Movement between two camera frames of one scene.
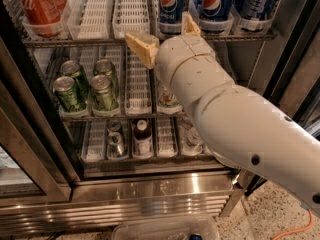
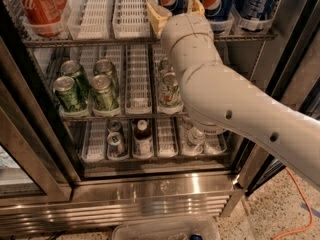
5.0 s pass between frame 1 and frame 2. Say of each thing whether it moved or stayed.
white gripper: moved
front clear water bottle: stayed
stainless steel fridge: stayed
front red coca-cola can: stayed
